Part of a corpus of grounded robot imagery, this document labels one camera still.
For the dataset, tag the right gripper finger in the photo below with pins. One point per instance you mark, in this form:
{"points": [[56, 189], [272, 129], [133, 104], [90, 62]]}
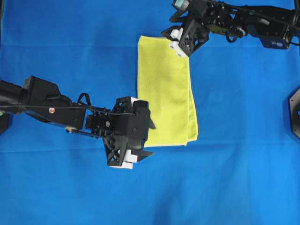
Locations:
{"points": [[167, 33]]}

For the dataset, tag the right wrist camera teal lens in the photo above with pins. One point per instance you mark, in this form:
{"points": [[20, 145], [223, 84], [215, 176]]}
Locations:
{"points": [[186, 8]]}

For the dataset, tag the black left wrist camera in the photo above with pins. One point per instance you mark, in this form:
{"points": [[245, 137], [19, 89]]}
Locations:
{"points": [[131, 118]]}

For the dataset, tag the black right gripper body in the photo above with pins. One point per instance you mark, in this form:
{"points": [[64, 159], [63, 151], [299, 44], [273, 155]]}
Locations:
{"points": [[186, 39]]}

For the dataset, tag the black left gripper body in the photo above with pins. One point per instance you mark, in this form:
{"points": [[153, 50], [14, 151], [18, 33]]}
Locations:
{"points": [[115, 145]]}

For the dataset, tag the blue table cloth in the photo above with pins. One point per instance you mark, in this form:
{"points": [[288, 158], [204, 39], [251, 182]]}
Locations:
{"points": [[244, 168]]}

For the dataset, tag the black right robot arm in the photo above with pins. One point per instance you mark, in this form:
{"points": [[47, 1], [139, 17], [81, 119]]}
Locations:
{"points": [[274, 26]]}

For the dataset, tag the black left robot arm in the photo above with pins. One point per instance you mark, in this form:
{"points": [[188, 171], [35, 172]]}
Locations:
{"points": [[43, 101]]}

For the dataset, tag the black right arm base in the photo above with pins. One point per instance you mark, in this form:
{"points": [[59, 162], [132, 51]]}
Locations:
{"points": [[294, 110]]}

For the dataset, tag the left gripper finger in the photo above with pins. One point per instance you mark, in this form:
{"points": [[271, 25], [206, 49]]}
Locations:
{"points": [[151, 124], [141, 154]]}

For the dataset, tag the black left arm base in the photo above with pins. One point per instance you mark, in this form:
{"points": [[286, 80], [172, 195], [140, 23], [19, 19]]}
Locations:
{"points": [[4, 121]]}

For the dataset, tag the yellow-green microfiber towel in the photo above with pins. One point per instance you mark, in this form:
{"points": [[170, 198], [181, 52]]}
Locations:
{"points": [[163, 79]]}

